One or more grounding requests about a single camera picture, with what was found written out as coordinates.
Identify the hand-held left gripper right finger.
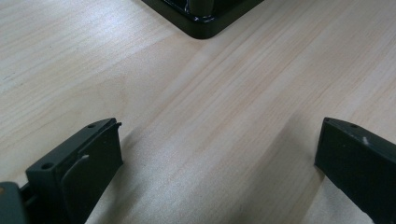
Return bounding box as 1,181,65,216
314,117,396,224

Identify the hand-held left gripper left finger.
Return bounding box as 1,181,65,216
24,117,124,224

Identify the red and black shoe rack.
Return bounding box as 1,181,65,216
141,0,265,40

